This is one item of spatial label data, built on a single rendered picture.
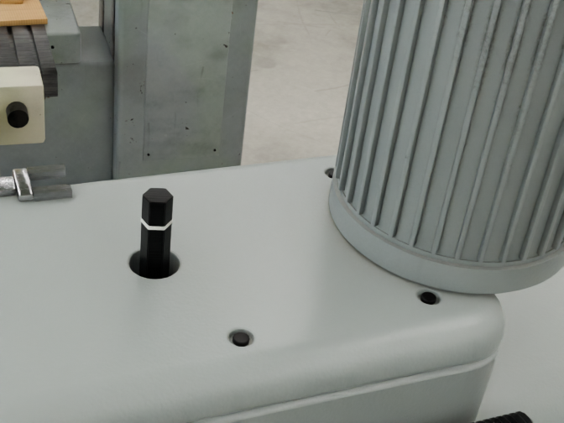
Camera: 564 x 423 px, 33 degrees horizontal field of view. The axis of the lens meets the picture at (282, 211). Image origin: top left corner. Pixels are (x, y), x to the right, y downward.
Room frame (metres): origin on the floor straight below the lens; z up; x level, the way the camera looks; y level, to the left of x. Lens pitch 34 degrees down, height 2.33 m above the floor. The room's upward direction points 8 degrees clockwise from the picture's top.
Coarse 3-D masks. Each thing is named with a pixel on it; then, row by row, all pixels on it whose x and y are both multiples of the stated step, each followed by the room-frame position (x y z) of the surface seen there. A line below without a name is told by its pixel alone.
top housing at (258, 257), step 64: (128, 192) 0.64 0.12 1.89; (192, 192) 0.65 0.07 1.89; (256, 192) 0.67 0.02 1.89; (320, 192) 0.68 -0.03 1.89; (0, 256) 0.54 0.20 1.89; (64, 256) 0.55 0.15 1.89; (128, 256) 0.56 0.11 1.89; (192, 256) 0.57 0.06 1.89; (256, 256) 0.58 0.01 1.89; (320, 256) 0.59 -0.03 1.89; (0, 320) 0.47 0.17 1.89; (64, 320) 0.48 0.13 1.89; (128, 320) 0.49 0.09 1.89; (192, 320) 0.50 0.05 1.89; (256, 320) 0.51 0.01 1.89; (320, 320) 0.52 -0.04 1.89; (384, 320) 0.53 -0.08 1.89; (448, 320) 0.54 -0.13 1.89; (0, 384) 0.42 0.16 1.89; (64, 384) 0.42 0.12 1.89; (128, 384) 0.43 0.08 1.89; (192, 384) 0.44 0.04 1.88; (256, 384) 0.46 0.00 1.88; (320, 384) 0.48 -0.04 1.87; (384, 384) 0.50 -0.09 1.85; (448, 384) 0.52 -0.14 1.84
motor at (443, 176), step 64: (384, 0) 0.62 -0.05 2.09; (448, 0) 0.59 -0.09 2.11; (512, 0) 0.57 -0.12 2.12; (384, 64) 0.61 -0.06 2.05; (448, 64) 0.58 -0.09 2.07; (512, 64) 0.57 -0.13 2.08; (384, 128) 0.60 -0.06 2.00; (448, 128) 0.58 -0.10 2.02; (512, 128) 0.57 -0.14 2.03; (384, 192) 0.60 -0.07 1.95; (448, 192) 0.57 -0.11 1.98; (512, 192) 0.57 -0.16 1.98; (384, 256) 0.58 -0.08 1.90; (448, 256) 0.57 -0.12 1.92; (512, 256) 0.58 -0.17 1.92
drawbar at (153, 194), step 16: (160, 192) 0.56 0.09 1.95; (144, 208) 0.55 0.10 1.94; (160, 208) 0.55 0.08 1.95; (160, 224) 0.55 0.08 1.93; (144, 240) 0.55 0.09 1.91; (160, 240) 0.55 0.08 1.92; (144, 256) 0.55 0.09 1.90; (160, 256) 0.55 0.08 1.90; (144, 272) 0.55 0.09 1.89; (160, 272) 0.55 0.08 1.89
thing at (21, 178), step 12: (36, 168) 0.65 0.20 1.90; (48, 168) 0.65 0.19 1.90; (60, 168) 0.65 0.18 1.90; (0, 180) 0.62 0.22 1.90; (12, 180) 0.62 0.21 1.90; (24, 180) 0.63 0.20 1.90; (0, 192) 0.61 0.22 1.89; (12, 192) 0.61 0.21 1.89; (24, 192) 0.61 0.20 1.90; (36, 192) 0.61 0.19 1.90; (48, 192) 0.61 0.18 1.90; (60, 192) 0.62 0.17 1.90
